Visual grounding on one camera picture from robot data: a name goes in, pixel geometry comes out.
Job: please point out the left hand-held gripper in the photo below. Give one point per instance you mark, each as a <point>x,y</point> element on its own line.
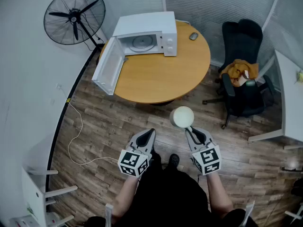
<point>132,162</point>

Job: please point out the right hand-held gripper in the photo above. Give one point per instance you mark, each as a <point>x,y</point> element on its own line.
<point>208,159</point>

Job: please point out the white microwave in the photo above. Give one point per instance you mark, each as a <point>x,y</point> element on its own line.
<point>146,22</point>

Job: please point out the person's left forearm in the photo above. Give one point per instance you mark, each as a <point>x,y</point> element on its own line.
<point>125,195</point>

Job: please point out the person's right forearm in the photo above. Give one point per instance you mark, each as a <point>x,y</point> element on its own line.
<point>217,193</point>

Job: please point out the person's black shoe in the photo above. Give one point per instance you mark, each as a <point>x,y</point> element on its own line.
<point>174,159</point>

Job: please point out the person's black clothing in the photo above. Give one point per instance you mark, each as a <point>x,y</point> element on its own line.
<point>170,197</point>

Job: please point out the green round container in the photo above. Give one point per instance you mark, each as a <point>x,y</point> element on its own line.
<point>251,82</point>

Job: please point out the orange cloth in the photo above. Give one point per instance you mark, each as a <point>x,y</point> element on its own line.
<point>236,70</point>

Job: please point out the white desk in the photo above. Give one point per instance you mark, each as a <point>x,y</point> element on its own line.
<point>291,103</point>

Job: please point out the grey computer mouse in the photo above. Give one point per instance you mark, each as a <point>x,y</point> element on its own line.
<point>193,36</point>

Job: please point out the black office chair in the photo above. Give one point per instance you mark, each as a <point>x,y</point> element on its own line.
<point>241,37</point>

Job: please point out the yellow-green small item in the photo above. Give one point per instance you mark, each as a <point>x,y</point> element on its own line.
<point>300,77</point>

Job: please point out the white shelf unit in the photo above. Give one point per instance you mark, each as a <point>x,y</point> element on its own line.
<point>33,193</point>

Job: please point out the black standing fan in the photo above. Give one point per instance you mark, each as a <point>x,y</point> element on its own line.
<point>75,16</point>

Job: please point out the white wall socket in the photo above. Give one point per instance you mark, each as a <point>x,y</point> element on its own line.
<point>58,86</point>

